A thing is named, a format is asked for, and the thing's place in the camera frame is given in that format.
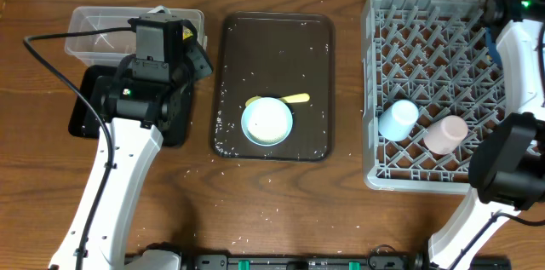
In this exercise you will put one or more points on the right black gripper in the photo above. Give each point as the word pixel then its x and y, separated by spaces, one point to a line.
pixel 492 10

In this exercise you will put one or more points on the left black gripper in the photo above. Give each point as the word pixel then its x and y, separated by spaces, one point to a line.
pixel 197 58

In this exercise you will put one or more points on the light blue rice bowl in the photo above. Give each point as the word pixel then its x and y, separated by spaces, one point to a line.
pixel 266 121

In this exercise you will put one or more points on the pink plastic cup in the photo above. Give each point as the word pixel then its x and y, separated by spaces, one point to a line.
pixel 445 135

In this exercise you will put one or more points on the light blue plastic cup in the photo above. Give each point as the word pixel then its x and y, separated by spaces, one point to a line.
pixel 396 123

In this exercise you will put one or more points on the dark blue plate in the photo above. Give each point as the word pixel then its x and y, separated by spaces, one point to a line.
pixel 491 45

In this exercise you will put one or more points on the white tissue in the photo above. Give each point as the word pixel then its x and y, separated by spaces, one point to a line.
pixel 160 10

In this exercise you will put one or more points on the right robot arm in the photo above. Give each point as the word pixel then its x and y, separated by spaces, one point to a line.
pixel 506 171

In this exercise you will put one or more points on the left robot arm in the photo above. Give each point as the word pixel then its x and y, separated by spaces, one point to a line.
pixel 143 106

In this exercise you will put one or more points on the grey dishwasher rack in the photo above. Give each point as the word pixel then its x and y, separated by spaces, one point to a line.
pixel 432 53

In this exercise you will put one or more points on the clear plastic bin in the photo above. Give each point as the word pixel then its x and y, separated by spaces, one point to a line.
pixel 107 49

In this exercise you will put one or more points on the brown serving tray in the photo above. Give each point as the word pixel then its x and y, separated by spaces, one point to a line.
pixel 276 54

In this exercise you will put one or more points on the black plastic tray bin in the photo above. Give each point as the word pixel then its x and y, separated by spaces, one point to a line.
pixel 95 82

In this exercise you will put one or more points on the yellow plastic spoon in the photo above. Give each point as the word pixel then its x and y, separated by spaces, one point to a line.
pixel 289 99

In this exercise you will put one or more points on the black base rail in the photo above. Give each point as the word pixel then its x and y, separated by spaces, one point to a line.
pixel 221 262

